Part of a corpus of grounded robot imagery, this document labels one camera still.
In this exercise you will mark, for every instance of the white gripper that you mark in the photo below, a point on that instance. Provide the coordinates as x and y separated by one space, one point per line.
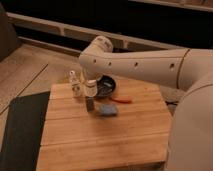
89 75

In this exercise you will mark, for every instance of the white ceramic cup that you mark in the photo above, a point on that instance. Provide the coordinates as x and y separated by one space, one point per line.
90 88

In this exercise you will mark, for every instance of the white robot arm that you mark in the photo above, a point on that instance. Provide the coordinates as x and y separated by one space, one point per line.
190 144

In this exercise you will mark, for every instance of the black frying pan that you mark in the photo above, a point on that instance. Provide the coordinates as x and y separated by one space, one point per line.
105 87

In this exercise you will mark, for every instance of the blue sponge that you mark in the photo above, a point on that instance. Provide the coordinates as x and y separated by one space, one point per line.
108 110

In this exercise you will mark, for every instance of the black floor mat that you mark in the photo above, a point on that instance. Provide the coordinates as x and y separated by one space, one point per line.
23 132

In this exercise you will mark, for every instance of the red handled tool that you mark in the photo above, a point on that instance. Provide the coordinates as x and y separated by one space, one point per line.
121 100

